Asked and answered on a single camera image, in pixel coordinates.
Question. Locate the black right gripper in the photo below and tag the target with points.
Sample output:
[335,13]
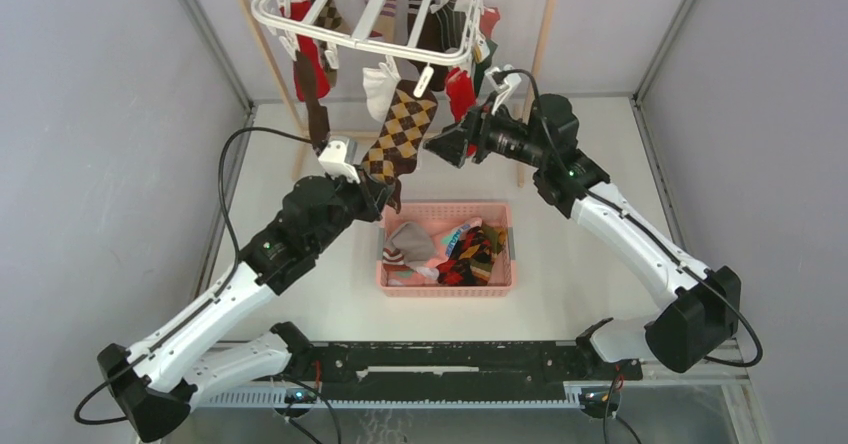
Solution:
[481,125]

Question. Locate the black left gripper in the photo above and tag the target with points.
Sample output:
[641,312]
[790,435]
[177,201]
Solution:
[379,192]

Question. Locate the red white patterned sock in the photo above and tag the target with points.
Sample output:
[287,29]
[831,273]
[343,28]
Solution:
[462,97]

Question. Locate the pink plastic basket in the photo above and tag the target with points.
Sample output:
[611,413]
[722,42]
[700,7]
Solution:
[437,217]

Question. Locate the grey ribbed sock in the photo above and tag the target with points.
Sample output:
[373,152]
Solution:
[409,247]

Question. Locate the pink patterned sock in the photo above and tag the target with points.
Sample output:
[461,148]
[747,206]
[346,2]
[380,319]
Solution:
[445,242]

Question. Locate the red black argyle sock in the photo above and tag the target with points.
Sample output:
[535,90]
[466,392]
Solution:
[470,262]

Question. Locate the wooden hanger stand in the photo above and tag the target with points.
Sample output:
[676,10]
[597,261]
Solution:
[277,23]

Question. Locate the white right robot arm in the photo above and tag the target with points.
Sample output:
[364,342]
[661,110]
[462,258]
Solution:
[698,306]

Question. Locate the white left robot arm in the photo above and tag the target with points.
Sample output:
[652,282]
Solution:
[158,381]

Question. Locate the white plastic clip hanger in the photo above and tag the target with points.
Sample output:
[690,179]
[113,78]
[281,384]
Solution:
[436,36]

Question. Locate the green dotted sock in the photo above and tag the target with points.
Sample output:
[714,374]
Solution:
[483,56]

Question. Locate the cream white sock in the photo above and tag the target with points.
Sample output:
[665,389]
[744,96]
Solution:
[379,85]

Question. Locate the brown sock striped cuff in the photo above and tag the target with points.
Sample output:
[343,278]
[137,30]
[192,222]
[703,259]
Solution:
[429,39]

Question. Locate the red bear sock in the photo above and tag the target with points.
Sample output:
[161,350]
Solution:
[308,68]

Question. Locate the maroon purple striped sock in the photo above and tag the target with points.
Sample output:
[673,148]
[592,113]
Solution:
[384,20]

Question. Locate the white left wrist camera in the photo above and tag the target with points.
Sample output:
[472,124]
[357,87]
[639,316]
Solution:
[337,159]

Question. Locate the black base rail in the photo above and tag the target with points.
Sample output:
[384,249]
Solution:
[447,372]

